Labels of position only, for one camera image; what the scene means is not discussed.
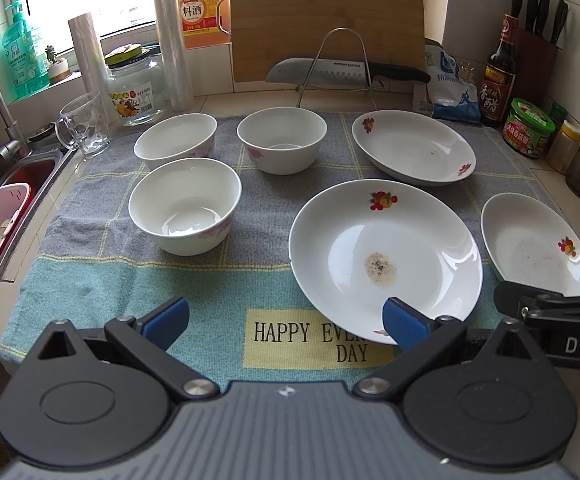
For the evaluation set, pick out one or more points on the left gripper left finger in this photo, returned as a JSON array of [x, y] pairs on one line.
[[143, 342]]

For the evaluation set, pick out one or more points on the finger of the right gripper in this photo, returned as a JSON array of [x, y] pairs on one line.
[[515, 299]]

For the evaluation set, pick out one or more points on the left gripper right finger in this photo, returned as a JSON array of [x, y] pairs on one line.
[[425, 345]]

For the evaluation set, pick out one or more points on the small white fruit plate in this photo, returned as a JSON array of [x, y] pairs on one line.
[[531, 244]]

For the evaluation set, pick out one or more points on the large white fruit plate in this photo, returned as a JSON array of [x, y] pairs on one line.
[[361, 242]]

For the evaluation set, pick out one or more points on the oval white plate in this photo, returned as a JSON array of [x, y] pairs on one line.
[[414, 148]]

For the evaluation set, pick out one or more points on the white floral bowl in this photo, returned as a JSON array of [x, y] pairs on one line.
[[282, 140]]

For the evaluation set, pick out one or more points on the grey blue kitchen towel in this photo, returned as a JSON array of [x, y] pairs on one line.
[[248, 318]]

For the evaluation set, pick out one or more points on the yellow lid spice jar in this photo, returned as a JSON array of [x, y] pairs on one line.
[[564, 147]]

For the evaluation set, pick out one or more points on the green lid sauce jar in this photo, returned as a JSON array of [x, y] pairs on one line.
[[527, 129]]

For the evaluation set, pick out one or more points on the green lid small jar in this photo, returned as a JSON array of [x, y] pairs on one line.
[[557, 114]]

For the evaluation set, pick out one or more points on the dark vinegar bottle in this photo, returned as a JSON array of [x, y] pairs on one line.
[[497, 83]]

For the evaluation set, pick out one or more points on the white blue salt bag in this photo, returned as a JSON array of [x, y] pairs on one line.
[[447, 96]]

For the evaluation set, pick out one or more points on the clear glass mug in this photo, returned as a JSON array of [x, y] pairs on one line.
[[81, 125]]

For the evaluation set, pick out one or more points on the metal sink faucet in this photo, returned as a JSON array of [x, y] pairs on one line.
[[17, 146]]

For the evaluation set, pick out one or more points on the dark red knife block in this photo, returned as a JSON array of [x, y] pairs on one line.
[[535, 54]]

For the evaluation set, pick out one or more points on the metal binder clips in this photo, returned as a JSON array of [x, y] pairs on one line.
[[466, 71]]

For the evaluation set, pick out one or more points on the glass jar with label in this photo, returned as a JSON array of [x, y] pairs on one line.
[[136, 86]]

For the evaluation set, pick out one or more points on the small potted plant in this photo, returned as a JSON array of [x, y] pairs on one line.
[[58, 67]]

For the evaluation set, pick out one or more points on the short plastic wrap roll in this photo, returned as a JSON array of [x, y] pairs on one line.
[[90, 61]]

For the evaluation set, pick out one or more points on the green dish soap bottle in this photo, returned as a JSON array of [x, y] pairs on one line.
[[25, 53]]

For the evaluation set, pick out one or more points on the bamboo cutting board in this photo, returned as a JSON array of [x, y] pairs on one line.
[[264, 32]]

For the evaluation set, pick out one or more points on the orange cooking wine jug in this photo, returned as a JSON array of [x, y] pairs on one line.
[[204, 23]]

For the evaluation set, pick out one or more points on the metal wire stand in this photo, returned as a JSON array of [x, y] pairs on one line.
[[341, 68]]

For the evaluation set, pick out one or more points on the black handled kitchen knife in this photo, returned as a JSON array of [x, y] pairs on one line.
[[293, 71]]

